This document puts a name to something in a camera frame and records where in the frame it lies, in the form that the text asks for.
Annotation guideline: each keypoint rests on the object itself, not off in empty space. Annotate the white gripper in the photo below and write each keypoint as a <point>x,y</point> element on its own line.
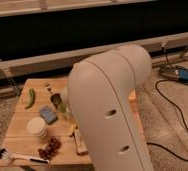
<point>64,95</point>

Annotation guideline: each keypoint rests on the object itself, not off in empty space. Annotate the yellow banana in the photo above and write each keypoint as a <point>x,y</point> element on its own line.
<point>73,126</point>

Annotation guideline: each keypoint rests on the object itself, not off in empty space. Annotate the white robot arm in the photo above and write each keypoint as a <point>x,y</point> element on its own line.
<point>97,96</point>

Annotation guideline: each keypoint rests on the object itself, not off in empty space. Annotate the yellow plastic tray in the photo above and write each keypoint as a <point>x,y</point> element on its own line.
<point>132,96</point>

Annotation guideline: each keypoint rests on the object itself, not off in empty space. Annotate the dark metal cup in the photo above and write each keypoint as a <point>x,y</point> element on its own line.
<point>55,99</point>

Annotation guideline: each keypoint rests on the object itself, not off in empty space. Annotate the green apple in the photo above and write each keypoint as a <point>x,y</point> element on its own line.
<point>62,109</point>

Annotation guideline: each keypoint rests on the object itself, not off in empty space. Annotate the blue sponge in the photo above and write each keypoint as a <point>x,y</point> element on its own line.
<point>48,115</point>

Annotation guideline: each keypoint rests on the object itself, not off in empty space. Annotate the white round container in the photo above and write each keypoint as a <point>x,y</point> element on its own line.
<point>37,127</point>

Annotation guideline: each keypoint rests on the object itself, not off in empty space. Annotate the bunch of red grapes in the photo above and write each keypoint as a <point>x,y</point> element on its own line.
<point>51,149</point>

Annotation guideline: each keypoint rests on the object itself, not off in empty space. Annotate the white dish brush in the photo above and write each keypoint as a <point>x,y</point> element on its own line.
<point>8,157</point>

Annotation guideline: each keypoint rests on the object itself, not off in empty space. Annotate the blue power adapter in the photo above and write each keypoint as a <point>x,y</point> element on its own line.
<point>183,75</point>

